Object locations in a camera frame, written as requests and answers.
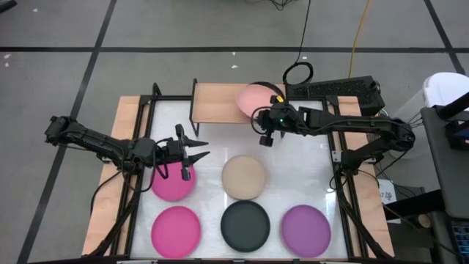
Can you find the beige plastic plate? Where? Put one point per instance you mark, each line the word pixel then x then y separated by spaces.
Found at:
pixel 244 177

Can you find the yellow tape tag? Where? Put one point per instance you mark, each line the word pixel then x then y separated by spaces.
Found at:
pixel 280 99

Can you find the dark grey plastic plate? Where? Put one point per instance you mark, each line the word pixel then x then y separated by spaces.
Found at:
pixel 245 226

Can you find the wooden shelf black metal legs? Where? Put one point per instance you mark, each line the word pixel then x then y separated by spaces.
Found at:
pixel 216 104

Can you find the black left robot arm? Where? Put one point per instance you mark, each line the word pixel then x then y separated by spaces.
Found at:
pixel 95 141

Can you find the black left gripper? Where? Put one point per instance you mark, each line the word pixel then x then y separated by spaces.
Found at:
pixel 174 152

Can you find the magenta plastic plate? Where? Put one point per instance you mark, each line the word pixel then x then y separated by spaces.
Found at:
pixel 176 232
pixel 172 187

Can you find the white paper label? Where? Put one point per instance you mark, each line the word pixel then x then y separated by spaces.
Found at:
pixel 387 190

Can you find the white round bin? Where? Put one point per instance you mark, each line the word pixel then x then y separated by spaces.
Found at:
pixel 447 88

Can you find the silver metal bracket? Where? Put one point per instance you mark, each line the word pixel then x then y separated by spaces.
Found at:
pixel 336 157

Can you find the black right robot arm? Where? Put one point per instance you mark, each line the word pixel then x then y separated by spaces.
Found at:
pixel 366 122

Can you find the black keyboard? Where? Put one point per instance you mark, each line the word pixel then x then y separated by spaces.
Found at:
pixel 461 238

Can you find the black desk equipment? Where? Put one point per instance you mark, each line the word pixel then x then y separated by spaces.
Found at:
pixel 458 135

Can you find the purple plastic plate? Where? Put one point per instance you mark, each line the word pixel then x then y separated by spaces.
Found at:
pixel 306 231

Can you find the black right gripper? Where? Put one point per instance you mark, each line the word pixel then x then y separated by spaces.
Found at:
pixel 280 119

